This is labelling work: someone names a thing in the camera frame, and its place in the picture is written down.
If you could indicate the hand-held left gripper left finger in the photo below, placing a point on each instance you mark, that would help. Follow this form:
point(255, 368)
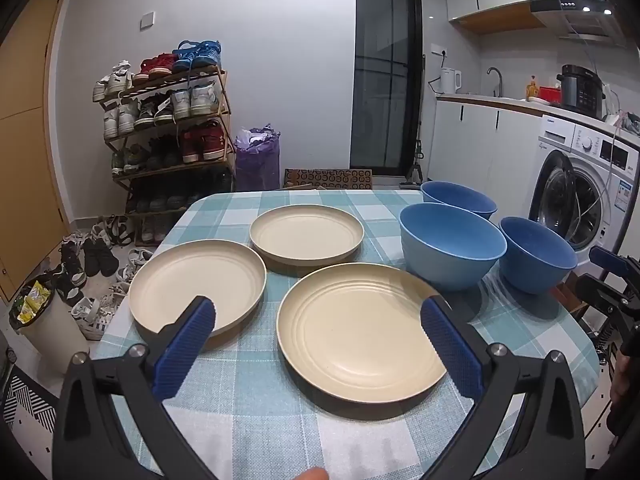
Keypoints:
point(185, 350)

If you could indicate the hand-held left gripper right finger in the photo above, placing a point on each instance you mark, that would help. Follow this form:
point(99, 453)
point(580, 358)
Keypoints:
point(450, 350)

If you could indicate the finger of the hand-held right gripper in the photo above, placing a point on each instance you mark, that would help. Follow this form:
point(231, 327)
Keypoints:
point(600, 295)
point(607, 260)

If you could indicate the cream round plate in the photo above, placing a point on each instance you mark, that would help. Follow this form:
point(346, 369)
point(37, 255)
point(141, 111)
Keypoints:
point(360, 330)
point(190, 280)
point(305, 235)

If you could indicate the blue bowl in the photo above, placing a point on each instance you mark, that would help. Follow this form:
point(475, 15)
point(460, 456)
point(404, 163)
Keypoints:
point(460, 200)
point(530, 270)
point(450, 265)

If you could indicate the person's right hand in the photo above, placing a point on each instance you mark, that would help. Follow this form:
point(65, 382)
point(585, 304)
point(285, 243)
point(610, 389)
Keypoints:
point(621, 377)

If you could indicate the person's left hand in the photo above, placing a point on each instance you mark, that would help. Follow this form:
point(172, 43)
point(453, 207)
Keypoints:
point(311, 474)

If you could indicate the teal checked tablecloth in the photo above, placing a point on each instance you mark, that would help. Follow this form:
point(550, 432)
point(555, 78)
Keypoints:
point(240, 410)

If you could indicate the white washing machine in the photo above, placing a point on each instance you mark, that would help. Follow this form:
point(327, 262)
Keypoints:
point(585, 145)

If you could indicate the pile of loose shoes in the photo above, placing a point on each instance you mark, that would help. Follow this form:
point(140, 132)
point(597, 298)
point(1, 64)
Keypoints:
point(95, 260)

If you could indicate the beige trash bin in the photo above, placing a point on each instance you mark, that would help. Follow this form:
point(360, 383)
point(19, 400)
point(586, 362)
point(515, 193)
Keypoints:
point(50, 325)

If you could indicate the pink cloth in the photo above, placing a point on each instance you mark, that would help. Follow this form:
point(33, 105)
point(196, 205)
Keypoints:
point(625, 122)

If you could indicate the black and white patterned rug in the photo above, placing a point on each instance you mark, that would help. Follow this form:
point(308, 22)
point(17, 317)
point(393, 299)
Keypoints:
point(30, 400)

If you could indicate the black pressure cooker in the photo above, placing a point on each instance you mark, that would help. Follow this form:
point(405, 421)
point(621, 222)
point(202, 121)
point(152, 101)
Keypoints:
point(580, 90)

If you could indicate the white kitchen base cabinets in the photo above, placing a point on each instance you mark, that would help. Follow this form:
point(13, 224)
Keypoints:
point(475, 150)

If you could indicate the red container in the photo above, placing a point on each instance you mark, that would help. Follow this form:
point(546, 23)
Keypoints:
point(550, 95)

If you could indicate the stick vacuum cleaner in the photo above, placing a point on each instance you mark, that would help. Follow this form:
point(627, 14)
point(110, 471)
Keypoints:
point(416, 170)

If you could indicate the yellow bottle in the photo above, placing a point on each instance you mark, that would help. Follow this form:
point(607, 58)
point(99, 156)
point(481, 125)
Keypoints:
point(532, 90)

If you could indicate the purple bag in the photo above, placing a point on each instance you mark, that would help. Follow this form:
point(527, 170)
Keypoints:
point(257, 165)

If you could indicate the brown circle-patterned cardboard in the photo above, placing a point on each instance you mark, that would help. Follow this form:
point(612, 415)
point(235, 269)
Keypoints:
point(330, 178)

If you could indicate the wooden shoe rack with shoes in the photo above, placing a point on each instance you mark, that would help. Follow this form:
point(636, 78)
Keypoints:
point(200, 140)

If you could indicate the metal kitchen faucet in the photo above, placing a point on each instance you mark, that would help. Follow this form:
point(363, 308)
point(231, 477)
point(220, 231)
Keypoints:
point(497, 80)

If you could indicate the white electric kettle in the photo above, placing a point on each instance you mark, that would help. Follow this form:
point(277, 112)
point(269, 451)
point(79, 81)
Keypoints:
point(449, 82)

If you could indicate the range hood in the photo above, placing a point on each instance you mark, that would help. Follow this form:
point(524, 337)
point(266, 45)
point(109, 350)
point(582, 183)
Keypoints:
point(580, 17)

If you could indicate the yellow wooden door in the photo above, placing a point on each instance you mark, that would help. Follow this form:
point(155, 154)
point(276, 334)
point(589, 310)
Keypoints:
point(25, 160)

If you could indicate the black glass door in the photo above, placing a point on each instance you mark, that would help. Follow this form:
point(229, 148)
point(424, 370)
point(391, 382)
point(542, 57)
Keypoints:
point(385, 85)

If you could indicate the white wall socket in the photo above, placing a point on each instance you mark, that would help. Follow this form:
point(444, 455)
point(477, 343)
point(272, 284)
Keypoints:
point(439, 53)

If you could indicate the white light switch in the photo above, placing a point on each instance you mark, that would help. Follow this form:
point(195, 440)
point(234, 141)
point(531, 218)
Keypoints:
point(147, 20)

